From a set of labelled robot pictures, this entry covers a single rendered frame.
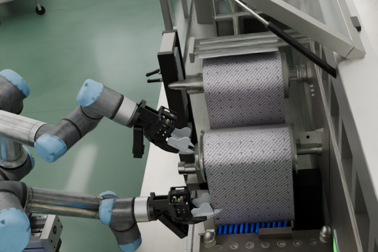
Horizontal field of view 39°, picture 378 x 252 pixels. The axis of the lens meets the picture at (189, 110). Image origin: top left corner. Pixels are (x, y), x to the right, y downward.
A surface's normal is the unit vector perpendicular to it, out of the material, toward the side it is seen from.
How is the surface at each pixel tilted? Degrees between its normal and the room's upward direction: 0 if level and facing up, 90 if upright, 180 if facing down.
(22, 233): 86
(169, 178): 0
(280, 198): 90
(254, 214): 90
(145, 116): 90
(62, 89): 0
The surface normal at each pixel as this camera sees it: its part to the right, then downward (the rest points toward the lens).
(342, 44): -0.07, 0.59
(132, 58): -0.15, -0.80
